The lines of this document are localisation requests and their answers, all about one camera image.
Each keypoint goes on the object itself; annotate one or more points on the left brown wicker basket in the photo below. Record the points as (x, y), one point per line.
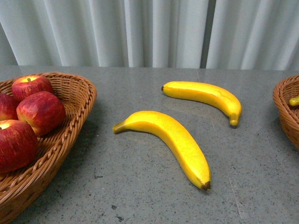
(19, 188)

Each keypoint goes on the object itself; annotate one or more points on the curved yellow banana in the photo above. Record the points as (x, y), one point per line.
(209, 94)

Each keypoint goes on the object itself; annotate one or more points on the right brown wicker basket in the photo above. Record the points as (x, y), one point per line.
(288, 115)

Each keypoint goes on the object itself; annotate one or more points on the red apple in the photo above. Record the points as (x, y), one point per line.
(18, 145)
(30, 84)
(43, 111)

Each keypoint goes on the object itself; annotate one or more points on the long yellow banana in basket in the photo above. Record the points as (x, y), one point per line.
(294, 101)

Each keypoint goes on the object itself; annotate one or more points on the red apple left edge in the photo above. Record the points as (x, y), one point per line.
(8, 105)

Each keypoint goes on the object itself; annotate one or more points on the large yellow banana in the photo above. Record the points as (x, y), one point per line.
(184, 147)

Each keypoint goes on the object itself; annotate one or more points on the brown wicker basket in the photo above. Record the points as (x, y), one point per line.
(19, 188)
(288, 115)

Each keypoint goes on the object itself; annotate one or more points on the white pleated curtain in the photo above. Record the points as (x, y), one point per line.
(210, 34)

